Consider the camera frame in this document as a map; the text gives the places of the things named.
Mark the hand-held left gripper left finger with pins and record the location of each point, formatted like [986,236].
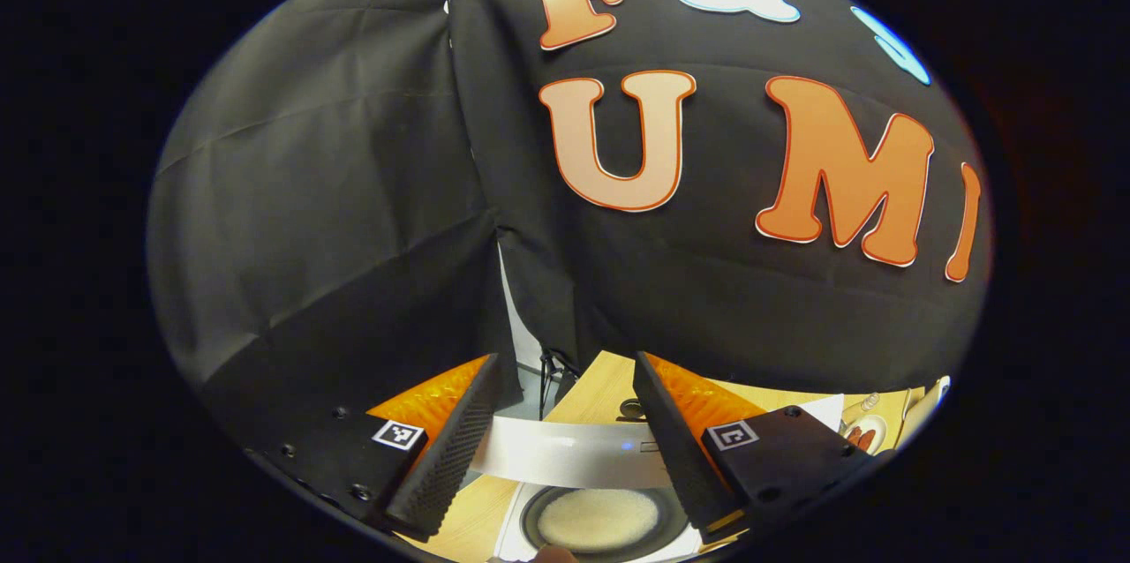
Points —
[450,461]

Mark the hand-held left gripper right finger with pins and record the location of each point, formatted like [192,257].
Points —
[680,453]

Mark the white rice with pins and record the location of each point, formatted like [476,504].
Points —
[600,519]

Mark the white rice cooker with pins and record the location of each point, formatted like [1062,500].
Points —
[565,453]

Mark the black table grommet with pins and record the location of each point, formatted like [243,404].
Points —
[631,409]

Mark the black tripod stand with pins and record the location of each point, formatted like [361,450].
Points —
[552,369]

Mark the red meat piece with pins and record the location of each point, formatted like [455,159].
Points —
[855,435]
[869,439]

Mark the clear plastic water bottle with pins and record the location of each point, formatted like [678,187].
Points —
[870,401]

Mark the white round plate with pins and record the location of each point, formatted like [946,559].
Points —
[878,424]

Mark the black backdrop cloth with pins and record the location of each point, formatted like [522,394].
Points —
[353,192]

